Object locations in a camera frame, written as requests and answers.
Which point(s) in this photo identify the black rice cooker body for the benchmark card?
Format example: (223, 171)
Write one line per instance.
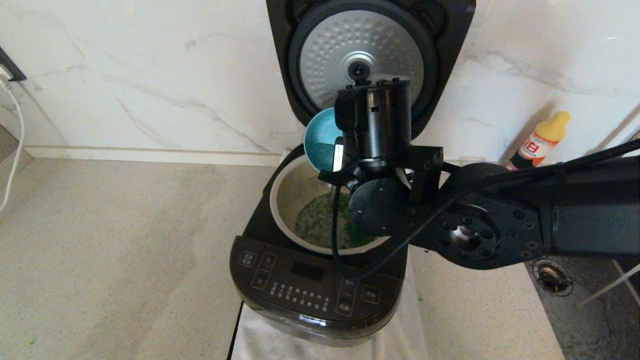
(280, 280)

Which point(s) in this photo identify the steel sink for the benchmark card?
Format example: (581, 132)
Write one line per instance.
(575, 325)

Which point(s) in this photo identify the white cloth mat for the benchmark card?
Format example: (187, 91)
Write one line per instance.
(260, 345)

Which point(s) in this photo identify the black rice cooker lid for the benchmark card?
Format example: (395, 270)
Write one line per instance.
(450, 30)

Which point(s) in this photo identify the grey wall outlet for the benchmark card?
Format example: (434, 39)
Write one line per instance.
(10, 67)

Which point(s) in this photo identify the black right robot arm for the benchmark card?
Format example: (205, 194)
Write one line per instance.
(590, 220)

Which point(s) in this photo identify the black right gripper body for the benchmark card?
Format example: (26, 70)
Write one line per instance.
(345, 175)

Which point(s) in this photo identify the orange yellow detergent bottle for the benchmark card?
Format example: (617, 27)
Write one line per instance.
(545, 135)

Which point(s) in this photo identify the blue bowl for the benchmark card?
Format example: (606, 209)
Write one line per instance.
(320, 130)

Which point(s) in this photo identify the steel sink drain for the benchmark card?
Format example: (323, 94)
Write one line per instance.
(552, 277)

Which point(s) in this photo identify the cream inner pot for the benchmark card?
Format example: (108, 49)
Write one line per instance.
(292, 195)

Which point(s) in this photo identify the black strip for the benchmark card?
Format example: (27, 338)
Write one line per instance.
(234, 335)

